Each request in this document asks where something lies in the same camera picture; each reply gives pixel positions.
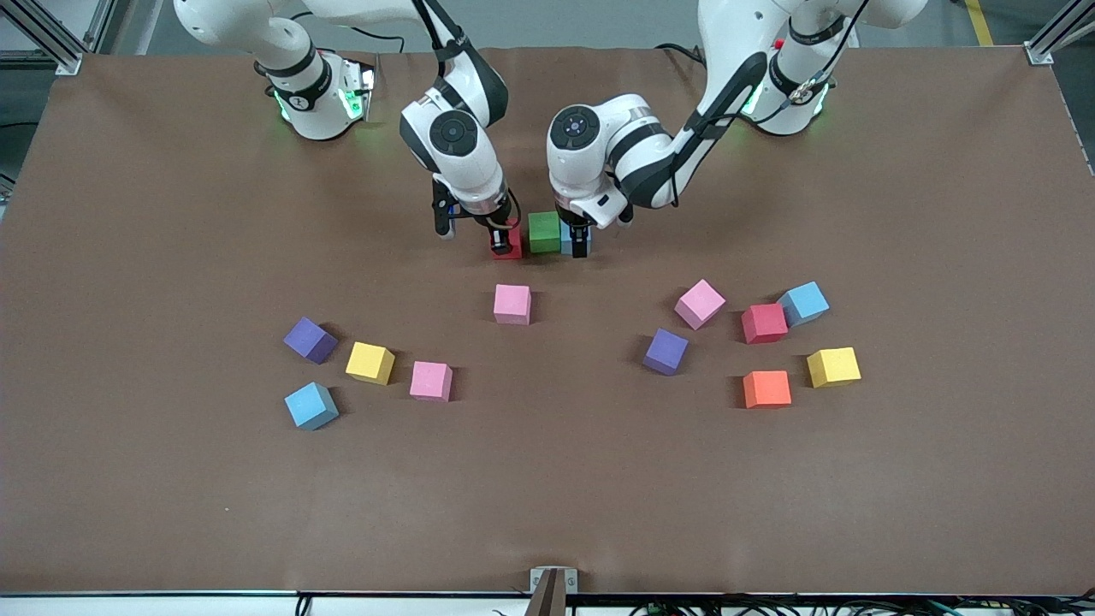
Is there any red foam cube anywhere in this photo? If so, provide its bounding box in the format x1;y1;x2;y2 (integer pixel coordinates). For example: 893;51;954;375
741;303;790;345
491;219;524;261

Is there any green foam cube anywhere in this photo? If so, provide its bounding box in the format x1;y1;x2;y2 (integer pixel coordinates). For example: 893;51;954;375
528;211;562;255

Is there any purple foam cube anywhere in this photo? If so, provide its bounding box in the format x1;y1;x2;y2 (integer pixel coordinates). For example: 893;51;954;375
283;317;339;365
642;328;690;376

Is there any yellow foam cube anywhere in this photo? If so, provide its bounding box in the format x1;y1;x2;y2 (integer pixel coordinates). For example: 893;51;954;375
345;341;396;386
807;346;861;389

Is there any mauve pink foam cube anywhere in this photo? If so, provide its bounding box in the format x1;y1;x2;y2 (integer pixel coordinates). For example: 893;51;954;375
674;279;726;330

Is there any orange foam cube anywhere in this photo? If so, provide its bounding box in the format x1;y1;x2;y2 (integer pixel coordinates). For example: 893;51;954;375
743;370;792;409

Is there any brown table cover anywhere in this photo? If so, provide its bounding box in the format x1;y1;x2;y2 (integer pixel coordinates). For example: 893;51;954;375
0;43;1095;597

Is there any aluminium frame strut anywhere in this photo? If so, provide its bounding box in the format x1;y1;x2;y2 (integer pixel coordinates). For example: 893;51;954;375
83;0;118;54

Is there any aluminium frame post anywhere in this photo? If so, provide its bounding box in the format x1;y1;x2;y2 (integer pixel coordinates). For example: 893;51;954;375
0;0;84;76
1025;0;1095;67

